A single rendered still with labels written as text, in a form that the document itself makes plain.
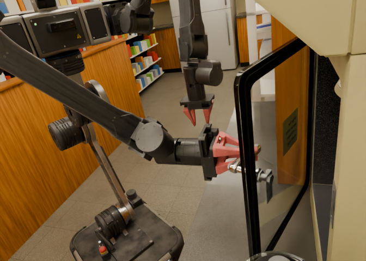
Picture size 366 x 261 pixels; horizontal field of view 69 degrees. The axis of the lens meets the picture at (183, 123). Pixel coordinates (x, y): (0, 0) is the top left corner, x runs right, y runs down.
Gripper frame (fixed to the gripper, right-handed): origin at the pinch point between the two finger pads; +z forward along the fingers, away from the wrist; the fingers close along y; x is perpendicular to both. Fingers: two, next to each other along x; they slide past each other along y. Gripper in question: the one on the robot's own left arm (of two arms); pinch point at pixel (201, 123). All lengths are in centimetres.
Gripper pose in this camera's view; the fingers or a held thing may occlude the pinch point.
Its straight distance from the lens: 89.5
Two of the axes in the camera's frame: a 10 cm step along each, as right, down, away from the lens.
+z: 1.7, 8.9, 4.2
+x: 3.1, -4.6, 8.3
